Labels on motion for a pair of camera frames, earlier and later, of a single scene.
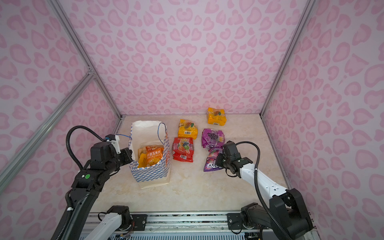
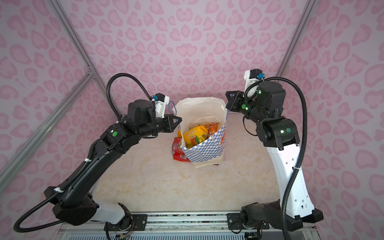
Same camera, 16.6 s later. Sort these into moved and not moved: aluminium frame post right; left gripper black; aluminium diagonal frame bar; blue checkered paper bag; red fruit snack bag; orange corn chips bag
Moved: left gripper black; orange corn chips bag; blue checkered paper bag
Not moved: aluminium frame post right; aluminium diagonal frame bar; red fruit snack bag
